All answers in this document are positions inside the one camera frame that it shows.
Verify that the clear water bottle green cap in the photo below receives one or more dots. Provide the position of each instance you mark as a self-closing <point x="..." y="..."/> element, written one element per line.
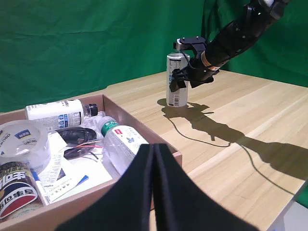
<point x="120" y="144"/>

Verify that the large green backdrop cloth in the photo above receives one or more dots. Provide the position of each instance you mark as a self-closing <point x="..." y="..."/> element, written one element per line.
<point x="96" y="48"/>

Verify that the white paper sheet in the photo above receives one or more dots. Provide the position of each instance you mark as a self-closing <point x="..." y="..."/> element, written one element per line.
<point x="96" y="175"/>

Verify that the white marker with blue cap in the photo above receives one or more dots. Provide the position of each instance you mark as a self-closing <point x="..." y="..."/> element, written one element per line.
<point x="39" y="185"/>

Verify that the white table leg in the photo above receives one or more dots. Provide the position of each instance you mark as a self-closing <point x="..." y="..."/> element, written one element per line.
<point x="276" y="225"/>

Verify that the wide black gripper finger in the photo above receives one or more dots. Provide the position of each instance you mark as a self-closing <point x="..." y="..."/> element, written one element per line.
<point x="130" y="197"/>
<point x="178" y="204"/>

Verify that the printed white leaflet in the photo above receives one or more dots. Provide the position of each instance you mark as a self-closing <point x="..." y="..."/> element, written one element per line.
<point x="53" y="175"/>

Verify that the clear plastic bag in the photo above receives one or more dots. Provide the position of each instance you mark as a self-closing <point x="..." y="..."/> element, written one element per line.
<point x="92" y="122"/>

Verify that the brown cardboard box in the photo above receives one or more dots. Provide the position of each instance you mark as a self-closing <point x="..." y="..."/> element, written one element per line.
<point x="79" y="207"/>

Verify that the clear adhesive tape roll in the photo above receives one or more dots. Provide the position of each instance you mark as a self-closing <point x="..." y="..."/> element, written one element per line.
<point x="7" y="142"/>

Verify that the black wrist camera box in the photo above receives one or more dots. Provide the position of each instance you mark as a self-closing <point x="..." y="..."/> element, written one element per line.
<point x="190" y="41"/>

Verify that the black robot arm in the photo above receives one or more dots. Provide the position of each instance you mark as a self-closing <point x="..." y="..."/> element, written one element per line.
<point x="231" y="41"/>

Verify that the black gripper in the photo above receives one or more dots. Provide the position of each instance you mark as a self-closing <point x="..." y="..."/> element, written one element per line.
<point x="198" y="72"/>

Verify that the white bottle with black cap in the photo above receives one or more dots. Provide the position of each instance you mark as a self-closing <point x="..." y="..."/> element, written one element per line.
<point x="173" y="63"/>
<point x="53" y="115"/>

